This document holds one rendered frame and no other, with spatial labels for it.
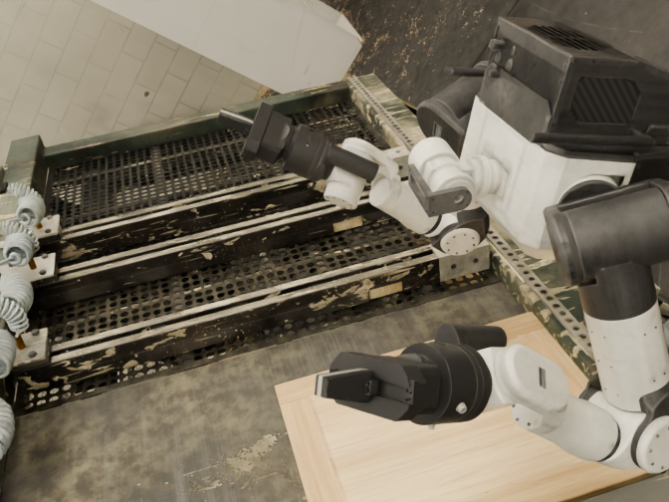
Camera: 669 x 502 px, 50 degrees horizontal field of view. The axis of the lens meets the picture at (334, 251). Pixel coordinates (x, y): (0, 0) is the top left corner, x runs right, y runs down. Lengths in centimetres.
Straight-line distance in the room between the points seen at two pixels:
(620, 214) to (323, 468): 69
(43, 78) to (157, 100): 92
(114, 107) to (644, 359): 588
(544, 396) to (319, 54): 429
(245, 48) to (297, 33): 35
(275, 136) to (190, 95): 523
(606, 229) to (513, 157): 21
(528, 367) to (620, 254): 17
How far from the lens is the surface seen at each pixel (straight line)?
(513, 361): 83
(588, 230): 89
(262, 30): 487
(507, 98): 106
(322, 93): 266
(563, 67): 96
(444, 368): 77
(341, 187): 129
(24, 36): 638
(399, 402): 70
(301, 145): 127
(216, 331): 160
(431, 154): 104
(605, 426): 99
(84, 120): 660
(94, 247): 206
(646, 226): 90
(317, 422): 138
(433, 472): 129
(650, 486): 128
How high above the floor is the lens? 199
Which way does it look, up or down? 28 degrees down
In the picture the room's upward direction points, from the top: 69 degrees counter-clockwise
